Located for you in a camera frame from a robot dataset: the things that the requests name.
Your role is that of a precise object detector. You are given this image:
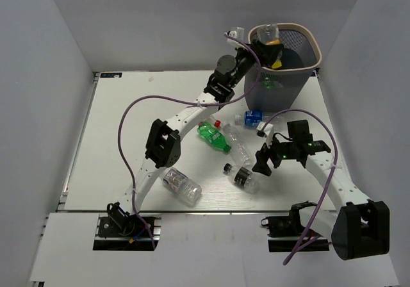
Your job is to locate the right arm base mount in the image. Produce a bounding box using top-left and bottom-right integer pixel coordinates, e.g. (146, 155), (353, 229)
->
(261, 201), (330, 252)

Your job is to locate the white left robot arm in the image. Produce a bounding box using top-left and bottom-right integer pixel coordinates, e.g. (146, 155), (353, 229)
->
(107, 40), (284, 235)

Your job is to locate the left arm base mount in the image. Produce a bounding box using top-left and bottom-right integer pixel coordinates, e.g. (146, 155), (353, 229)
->
(93, 202), (160, 252)

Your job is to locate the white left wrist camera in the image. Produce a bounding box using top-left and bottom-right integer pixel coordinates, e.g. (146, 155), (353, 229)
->
(224, 27), (244, 48)

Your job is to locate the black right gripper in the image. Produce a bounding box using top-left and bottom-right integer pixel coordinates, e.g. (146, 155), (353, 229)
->
(252, 131), (297, 176)

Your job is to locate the clear bottle black label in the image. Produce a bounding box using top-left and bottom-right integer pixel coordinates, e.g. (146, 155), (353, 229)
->
(223, 163), (258, 193)

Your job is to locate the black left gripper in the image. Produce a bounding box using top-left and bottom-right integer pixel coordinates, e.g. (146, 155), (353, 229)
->
(229, 40), (283, 88)

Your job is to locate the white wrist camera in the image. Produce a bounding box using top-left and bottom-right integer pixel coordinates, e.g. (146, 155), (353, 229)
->
(224, 27), (244, 48)
(256, 122), (274, 146)

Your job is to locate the clear bottle white cap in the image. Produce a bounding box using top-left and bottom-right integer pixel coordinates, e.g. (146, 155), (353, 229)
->
(222, 124), (254, 168)

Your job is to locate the green bottle with green cap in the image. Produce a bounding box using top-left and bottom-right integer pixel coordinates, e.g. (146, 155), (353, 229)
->
(197, 122), (231, 153)

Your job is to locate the green bottle without cap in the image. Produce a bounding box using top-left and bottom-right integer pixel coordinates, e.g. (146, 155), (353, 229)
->
(261, 77), (277, 90)

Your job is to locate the clear bottle red label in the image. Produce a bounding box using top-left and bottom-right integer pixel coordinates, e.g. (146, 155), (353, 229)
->
(202, 115), (222, 129)

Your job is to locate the clear bottle blue orange label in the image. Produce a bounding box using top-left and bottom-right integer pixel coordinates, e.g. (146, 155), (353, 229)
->
(160, 168), (202, 206)

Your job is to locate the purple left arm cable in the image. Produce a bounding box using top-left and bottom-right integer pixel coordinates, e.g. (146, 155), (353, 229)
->
(117, 38), (262, 251)

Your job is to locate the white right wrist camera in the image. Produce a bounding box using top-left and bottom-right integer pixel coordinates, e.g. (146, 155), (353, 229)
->
(256, 122), (274, 146)

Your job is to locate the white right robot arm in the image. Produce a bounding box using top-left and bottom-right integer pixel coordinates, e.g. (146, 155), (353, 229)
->
(252, 120), (390, 260)

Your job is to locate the dark mesh waste bin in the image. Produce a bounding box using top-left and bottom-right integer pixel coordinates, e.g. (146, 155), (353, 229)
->
(244, 23), (322, 112)

